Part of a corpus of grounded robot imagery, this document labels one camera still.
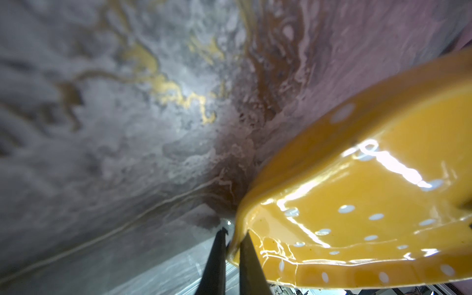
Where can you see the yellow polka dot plate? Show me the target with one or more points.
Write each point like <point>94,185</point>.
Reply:
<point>377,193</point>

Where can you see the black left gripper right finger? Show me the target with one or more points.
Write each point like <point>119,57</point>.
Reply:
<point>252,279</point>

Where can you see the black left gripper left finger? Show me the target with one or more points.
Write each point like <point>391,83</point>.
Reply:
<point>213,280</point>

